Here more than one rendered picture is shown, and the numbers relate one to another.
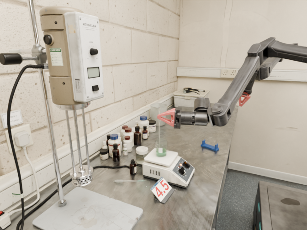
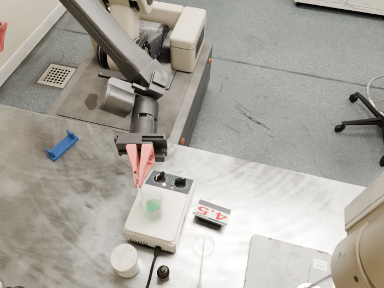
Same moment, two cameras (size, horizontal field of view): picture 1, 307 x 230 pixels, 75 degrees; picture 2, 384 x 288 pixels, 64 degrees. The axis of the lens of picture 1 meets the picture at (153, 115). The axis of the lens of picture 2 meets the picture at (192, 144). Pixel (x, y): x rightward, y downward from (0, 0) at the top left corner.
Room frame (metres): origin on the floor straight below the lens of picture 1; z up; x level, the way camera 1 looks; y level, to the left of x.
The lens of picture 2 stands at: (0.77, 0.25, 1.53)
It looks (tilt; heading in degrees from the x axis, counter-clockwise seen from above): 55 degrees down; 258
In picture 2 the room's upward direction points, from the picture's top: 2 degrees clockwise
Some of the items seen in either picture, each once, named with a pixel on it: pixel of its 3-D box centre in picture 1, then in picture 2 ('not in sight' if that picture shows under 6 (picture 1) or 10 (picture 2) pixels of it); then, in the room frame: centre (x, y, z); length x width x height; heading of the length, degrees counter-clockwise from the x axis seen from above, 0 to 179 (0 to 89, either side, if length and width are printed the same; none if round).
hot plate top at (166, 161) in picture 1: (161, 156); (156, 211); (0.79, -0.04, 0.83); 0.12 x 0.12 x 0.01; 65
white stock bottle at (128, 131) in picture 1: (128, 137); not in sight; (1.07, 0.14, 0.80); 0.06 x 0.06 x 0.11
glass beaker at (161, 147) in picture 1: (161, 147); (151, 206); (0.80, -0.03, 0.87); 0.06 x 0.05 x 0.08; 17
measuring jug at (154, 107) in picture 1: (158, 114); not in sight; (1.47, -0.04, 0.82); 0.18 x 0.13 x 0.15; 170
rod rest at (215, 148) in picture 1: (209, 144); (61, 144); (1.05, -0.32, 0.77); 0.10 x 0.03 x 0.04; 46
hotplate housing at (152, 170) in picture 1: (166, 166); (160, 208); (0.78, -0.06, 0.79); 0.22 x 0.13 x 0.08; 65
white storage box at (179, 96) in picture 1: (191, 98); not in sight; (2.06, -0.40, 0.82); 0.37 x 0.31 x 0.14; 156
